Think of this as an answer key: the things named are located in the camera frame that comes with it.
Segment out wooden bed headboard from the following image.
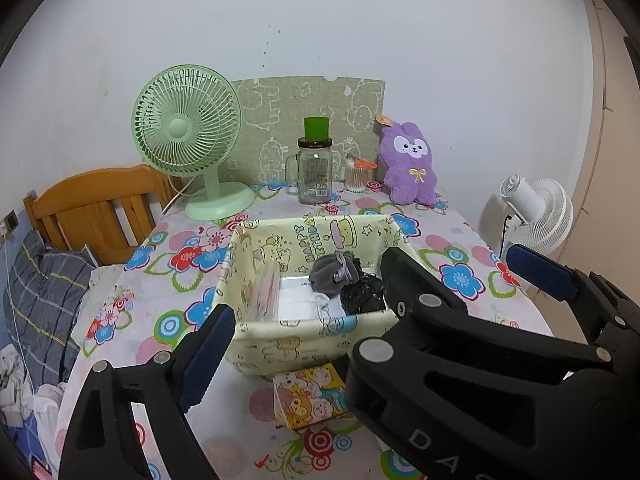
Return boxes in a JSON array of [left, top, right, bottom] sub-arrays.
[[23, 163, 183, 266]]

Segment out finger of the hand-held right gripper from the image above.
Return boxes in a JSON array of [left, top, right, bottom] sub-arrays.
[[345, 247, 613, 413], [505, 244, 640, 367]]

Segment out translucent plastic bag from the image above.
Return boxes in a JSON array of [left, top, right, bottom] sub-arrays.
[[247, 265, 283, 323]]

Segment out small colourful cartoon box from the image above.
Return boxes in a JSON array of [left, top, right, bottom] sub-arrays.
[[272, 362, 351, 431]]

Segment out clear cotton swab jar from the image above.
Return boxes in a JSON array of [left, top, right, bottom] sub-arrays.
[[345, 155, 378, 193]]

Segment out floral tablecloth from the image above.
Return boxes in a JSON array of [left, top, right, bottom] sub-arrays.
[[52, 182, 556, 480]]

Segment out green printed board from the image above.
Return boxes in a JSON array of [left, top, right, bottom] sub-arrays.
[[231, 75, 387, 186]]

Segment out grey sock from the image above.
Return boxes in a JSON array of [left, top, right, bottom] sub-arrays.
[[309, 251, 363, 295]]

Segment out yellow printed storage box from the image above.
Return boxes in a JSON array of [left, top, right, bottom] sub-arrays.
[[212, 214, 418, 378]]

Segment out white sock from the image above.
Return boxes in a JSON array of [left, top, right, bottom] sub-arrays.
[[314, 294, 348, 333]]

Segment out purple plush bunny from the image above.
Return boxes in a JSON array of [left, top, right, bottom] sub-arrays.
[[375, 114, 441, 206]]

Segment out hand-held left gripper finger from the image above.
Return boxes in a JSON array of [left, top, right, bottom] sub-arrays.
[[57, 305, 236, 480]]

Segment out white standing fan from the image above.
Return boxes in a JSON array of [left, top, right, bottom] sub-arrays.
[[480, 174, 575, 261]]

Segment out black cloth item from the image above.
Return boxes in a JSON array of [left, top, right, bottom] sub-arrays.
[[340, 275, 388, 316]]

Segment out beige door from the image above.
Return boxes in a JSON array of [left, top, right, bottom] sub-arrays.
[[570, 0, 640, 301]]

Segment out grey plaid pillow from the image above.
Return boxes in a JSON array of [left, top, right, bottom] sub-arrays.
[[2, 230, 96, 386]]

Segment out green desk fan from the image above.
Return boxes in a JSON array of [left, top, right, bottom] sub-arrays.
[[131, 64, 257, 221]]

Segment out glass mug jar green lid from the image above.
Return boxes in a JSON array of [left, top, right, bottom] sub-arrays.
[[285, 116, 335, 205]]

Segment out white crumpled cloth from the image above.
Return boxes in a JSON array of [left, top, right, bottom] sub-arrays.
[[0, 345, 66, 426]]

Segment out white desk fan cable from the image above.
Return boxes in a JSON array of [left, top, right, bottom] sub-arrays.
[[162, 175, 193, 216]]

